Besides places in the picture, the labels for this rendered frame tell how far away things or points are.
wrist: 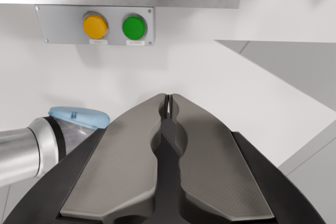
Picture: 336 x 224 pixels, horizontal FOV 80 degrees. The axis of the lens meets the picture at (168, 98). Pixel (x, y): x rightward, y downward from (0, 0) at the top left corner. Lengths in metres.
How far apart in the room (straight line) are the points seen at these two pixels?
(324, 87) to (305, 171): 0.94
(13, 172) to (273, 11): 0.57
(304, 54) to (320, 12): 1.10
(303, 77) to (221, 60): 1.28
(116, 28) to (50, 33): 0.12
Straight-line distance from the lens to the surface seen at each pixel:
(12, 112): 0.75
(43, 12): 0.45
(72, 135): 0.40
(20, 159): 0.38
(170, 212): 0.56
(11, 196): 3.04
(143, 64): 0.52
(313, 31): 0.59
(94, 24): 0.40
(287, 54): 1.62
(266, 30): 0.54
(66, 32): 0.44
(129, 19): 0.38
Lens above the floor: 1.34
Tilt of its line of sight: 59 degrees down
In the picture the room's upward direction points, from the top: 179 degrees counter-clockwise
